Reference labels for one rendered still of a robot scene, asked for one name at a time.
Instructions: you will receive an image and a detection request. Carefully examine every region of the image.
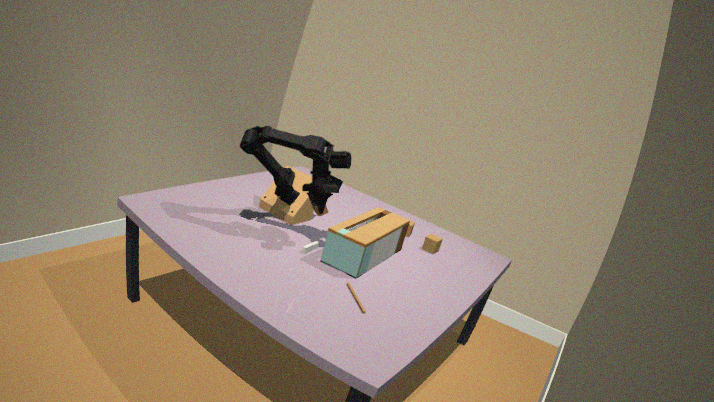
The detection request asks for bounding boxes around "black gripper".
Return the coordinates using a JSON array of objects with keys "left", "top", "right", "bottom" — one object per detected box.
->
[{"left": 302, "top": 167, "right": 339, "bottom": 214}]

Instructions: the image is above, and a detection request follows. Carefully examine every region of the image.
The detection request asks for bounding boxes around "tan wooden stick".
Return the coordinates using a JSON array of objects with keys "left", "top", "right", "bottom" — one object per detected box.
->
[{"left": 346, "top": 282, "right": 366, "bottom": 313}]

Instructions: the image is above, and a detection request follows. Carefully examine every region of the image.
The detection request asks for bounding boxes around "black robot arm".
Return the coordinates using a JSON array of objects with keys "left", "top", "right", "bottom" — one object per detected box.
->
[{"left": 239, "top": 126, "right": 351, "bottom": 205}]

